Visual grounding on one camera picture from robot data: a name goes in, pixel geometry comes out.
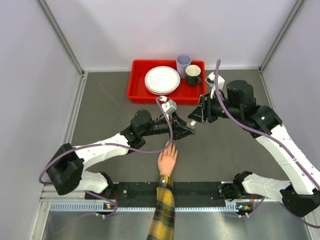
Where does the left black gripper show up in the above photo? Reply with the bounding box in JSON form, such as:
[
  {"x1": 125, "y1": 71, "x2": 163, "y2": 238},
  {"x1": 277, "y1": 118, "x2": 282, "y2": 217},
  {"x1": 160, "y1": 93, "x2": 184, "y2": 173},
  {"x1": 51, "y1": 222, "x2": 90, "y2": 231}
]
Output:
[{"x1": 141, "y1": 111, "x2": 195, "y2": 141}]

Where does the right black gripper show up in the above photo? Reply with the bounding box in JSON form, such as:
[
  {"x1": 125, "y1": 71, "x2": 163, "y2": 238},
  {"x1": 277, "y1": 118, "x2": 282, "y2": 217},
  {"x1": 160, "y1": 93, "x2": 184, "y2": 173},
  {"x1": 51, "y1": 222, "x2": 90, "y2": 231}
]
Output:
[{"x1": 187, "y1": 90, "x2": 242, "y2": 124}]

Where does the glitter nail polish bottle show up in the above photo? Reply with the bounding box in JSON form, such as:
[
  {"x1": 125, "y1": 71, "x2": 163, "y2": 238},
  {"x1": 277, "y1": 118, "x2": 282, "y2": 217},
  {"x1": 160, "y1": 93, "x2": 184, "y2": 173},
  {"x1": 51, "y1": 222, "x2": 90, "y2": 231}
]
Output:
[{"x1": 188, "y1": 125, "x2": 196, "y2": 131}]

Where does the yellow plaid sleeve forearm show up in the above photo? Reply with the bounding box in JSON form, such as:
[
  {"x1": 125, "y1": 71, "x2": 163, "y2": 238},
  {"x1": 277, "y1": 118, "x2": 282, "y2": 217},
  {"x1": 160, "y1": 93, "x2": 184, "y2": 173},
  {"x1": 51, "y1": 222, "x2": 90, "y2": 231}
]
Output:
[{"x1": 146, "y1": 175, "x2": 175, "y2": 240}]

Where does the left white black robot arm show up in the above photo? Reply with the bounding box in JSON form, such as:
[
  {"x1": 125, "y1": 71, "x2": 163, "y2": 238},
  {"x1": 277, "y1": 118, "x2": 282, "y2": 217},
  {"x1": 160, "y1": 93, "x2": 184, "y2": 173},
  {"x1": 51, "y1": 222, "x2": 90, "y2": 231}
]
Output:
[{"x1": 46, "y1": 109, "x2": 195, "y2": 199}]

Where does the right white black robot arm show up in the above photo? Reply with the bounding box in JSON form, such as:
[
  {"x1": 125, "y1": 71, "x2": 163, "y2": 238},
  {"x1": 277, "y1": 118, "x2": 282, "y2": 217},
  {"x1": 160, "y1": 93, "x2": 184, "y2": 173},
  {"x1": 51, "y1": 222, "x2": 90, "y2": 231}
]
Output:
[{"x1": 188, "y1": 80, "x2": 320, "y2": 218}]

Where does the mannequin hand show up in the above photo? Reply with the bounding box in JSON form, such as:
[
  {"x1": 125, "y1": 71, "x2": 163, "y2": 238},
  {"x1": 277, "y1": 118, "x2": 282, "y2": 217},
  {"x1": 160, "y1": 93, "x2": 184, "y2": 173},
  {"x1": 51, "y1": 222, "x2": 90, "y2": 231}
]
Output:
[{"x1": 157, "y1": 141, "x2": 178, "y2": 177}]

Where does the lower white plate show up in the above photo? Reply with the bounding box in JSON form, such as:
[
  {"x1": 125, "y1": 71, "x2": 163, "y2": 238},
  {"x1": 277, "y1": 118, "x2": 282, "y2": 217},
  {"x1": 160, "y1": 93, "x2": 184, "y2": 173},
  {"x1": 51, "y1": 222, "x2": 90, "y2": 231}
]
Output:
[{"x1": 145, "y1": 85, "x2": 177, "y2": 96}]

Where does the white plate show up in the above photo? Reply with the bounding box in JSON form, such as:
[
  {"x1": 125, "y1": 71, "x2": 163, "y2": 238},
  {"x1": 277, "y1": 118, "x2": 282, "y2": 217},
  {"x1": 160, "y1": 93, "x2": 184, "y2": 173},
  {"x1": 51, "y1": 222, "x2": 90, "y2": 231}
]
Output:
[
  {"x1": 144, "y1": 66, "x2": 181, "y2": 89},
  {"x1": 145, "y1": 85, "x2": 177, "y2": 96}
]

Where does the dark green mug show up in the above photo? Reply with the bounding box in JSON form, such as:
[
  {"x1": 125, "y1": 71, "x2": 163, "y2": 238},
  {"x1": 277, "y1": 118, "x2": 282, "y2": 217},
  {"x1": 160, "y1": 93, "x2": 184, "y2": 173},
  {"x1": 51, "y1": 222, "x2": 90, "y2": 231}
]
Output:
[{"x1": 185, "y1": 64, "x2": 202, "y2": 87}]

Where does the upper white plate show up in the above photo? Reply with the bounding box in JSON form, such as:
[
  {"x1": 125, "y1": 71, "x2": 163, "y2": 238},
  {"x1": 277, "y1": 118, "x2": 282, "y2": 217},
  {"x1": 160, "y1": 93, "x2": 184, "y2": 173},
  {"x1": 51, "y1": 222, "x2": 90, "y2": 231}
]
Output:
[{"x1": 144, "y1": 66, "x2": 181, "y2": 89}]

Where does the lavender plastic cup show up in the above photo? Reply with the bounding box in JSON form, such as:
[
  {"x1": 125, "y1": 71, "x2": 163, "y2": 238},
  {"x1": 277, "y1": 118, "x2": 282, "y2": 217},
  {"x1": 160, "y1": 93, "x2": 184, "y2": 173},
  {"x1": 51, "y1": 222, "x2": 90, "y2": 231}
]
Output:
[{"x1": 175, "y1": 54, "x2": 192, "y2": 79}]

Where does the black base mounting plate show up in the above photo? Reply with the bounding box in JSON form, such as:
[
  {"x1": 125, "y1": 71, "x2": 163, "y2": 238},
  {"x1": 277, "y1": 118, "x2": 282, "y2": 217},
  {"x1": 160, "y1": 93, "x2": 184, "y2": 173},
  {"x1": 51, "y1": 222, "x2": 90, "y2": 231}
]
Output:
[{"x1": 99, "y1": 181, "x2": 252, "y2": 208}]

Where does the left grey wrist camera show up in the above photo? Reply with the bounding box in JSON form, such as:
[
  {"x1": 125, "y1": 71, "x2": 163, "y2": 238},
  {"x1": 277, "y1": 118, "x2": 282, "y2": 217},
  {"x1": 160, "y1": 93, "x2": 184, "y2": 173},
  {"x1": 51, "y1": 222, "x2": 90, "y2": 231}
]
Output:
[{"x1": 159, "y1": 96, "x2": 177, "y2": 115}]

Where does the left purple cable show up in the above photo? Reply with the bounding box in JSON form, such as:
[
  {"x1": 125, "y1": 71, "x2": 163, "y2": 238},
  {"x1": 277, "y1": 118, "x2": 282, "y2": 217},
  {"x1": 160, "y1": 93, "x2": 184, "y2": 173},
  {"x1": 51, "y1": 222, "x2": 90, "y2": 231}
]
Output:
[{"x1": 38, "y1": 96, "x2": 176, "y2": 218}]

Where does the purple cable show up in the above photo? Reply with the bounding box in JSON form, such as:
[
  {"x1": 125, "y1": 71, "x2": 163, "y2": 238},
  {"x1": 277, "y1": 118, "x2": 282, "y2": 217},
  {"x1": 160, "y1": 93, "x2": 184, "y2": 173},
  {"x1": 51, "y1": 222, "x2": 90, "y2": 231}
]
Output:
[
  {"x1": 209, "y1": 58, "x2": 320, "y2": 229},
  {"x1": 38, "y1": 96, "x2": 176, "y2": 218}
]

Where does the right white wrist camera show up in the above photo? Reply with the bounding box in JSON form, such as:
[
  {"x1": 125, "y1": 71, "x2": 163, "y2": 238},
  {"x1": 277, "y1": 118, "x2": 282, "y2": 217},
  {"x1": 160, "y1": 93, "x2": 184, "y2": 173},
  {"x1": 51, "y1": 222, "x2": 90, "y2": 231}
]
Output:
[{"x1": 205, "y1": 72, "x2": 225, "y2": 90}]

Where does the grey slotted cable duct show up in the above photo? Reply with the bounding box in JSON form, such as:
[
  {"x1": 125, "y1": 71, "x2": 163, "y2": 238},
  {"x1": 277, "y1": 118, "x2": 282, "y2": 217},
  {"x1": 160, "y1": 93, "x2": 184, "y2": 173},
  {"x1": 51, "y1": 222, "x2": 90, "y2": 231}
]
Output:
[{"x1": 49, "y1": 201, "x2": 253, "y2": 213}]

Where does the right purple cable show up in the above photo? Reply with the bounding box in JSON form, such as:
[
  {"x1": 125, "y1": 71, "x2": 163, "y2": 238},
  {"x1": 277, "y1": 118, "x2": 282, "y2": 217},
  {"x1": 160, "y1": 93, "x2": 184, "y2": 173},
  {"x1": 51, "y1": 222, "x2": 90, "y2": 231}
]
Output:
[{"x1": 209, "y1": 58, "x2": 320, "y2": 229}]

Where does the aluminium frame rail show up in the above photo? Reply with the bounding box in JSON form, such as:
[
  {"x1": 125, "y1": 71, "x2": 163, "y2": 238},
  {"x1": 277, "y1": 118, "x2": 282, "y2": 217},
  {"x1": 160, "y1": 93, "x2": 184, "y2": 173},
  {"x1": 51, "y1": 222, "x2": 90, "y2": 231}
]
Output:
[{"x1": 39, "y1": 181, "x2": 313, "y2": 201}]

